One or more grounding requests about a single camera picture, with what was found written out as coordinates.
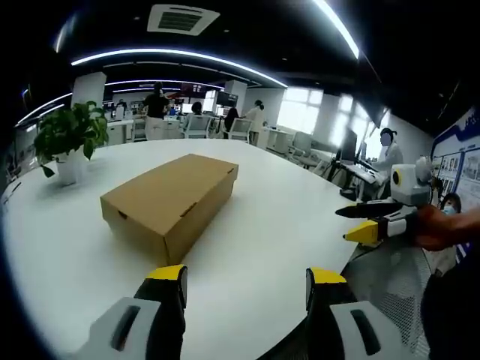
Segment person's right hand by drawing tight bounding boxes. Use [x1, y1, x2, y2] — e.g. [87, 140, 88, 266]
[412, 205, 480, 252]

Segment wall poster board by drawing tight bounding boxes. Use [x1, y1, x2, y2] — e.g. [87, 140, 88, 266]
[429, 106, 480, 217]

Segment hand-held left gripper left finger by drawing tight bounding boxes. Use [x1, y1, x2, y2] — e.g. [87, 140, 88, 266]
[73, 264, 189, 360]

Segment ceiling air vent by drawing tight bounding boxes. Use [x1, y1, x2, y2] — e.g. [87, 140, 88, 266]
[146, 3, 221, 37]

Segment green potted plant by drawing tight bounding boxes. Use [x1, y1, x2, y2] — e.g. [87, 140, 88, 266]
[33, 100, 110, 187]

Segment white office chair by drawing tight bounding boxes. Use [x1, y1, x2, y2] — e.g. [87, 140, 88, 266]
[182, 114, 212, 140]
[227, 118, 252, 144]

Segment brown cardboard shoe box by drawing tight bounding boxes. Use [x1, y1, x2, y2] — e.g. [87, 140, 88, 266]
[99, 153, 240, 268]

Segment grey mesh office chair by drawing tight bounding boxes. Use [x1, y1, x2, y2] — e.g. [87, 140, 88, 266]
[343, 239, 432, 357]

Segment black computer monitor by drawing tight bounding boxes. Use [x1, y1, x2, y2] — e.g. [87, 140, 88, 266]
[339, 127, 359, 163]

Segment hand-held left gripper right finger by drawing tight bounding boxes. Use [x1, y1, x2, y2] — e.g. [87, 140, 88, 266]
[304, 267, 413, 360]

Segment person's dark clothing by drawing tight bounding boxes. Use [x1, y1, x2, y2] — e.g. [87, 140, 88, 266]
[419, 239, 480, 360]

